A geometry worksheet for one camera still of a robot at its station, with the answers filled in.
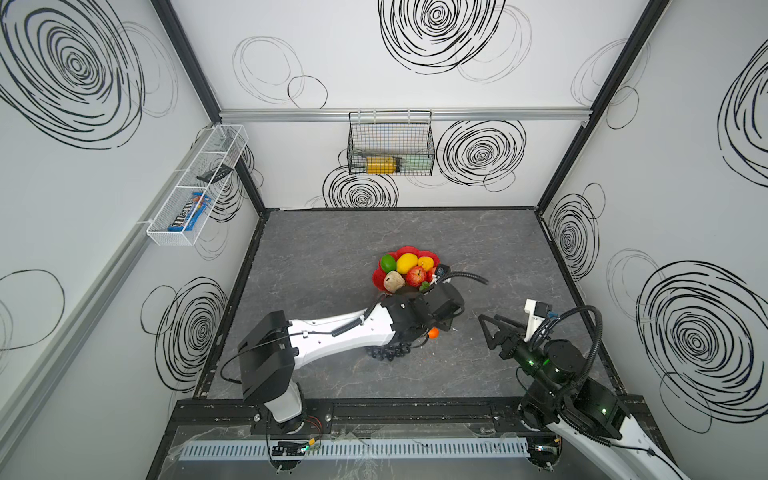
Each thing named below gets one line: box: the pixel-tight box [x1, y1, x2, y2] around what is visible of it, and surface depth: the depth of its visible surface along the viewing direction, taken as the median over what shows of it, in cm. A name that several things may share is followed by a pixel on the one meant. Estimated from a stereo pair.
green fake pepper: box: [380, 254, 397, 273], surface depth 99 cm
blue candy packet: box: [168, 192, 212, 232], surface depth 72 cm
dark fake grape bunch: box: [369, 343, 411, 361], surface depth 84 cm
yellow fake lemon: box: [396, 253, 419, 275], surface depth 101 cm
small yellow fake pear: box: [418, 256, 435, 272], surface depth 101 cm
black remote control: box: [196, 164, 234, 183], surface depth 82 cm
